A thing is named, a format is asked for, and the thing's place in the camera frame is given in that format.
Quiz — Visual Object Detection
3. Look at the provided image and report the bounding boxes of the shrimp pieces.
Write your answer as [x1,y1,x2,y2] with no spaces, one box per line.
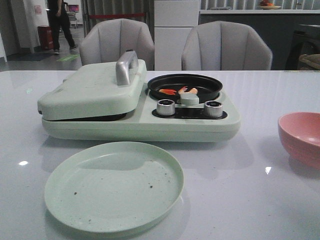
[159,86,198,96]

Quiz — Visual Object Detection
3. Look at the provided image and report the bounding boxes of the breakfast maker lid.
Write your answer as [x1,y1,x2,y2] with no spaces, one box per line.
[37,51,147,121]

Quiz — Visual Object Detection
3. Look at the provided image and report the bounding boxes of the pink bowl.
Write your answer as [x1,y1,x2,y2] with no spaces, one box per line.
[278,112,320,169]

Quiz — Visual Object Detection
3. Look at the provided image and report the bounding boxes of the mint green breakfast maker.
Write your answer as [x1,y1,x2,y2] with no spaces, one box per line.
[42,84,241,143]

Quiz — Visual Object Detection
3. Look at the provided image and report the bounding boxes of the left silver control knob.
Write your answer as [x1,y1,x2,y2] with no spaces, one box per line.
[156,99,175,116]

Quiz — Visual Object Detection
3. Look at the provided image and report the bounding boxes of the silver control knob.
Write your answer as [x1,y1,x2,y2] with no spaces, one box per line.
[203,100,223,118]
[156,99,175,116]

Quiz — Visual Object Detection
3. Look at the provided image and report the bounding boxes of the right silver control knob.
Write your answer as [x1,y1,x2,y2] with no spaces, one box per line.
[203,100,223,118]

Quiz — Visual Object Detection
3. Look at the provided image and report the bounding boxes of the black round frying pan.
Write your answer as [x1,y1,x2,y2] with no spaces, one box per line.
[147,73,223,105]

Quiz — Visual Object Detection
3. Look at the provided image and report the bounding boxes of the mint green plate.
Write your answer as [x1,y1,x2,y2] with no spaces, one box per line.
[44,141,184,237]

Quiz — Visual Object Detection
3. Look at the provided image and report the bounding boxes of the right grey chair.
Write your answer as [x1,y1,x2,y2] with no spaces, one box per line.
[181,21,273,71]

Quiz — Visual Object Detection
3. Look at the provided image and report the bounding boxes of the grey chair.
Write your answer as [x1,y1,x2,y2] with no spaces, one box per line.
[79,18,155,71]
[181,21,273,71]

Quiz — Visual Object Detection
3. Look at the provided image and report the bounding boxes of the left grey chair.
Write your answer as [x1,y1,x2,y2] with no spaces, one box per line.
[79,18,155,71]

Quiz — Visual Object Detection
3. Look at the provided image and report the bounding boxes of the white cabinet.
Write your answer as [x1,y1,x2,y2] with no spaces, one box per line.
[154,0,200,71]

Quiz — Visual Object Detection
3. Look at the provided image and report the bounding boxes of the red trash bin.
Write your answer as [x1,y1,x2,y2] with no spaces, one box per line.
[37,25,54,51]

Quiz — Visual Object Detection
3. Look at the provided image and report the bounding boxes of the person in black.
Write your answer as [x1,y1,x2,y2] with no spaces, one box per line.
[47,0,78,55]

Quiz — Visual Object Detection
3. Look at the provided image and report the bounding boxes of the dark grey counter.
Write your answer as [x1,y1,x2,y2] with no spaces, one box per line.
[199,10,320,70]

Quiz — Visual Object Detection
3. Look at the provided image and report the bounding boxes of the fruit bowl on counter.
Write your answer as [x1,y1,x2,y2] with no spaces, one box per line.
[258,0,281,10]

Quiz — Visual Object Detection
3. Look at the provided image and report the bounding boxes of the dark armchair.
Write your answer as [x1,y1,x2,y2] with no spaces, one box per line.
[285,24,320,70]

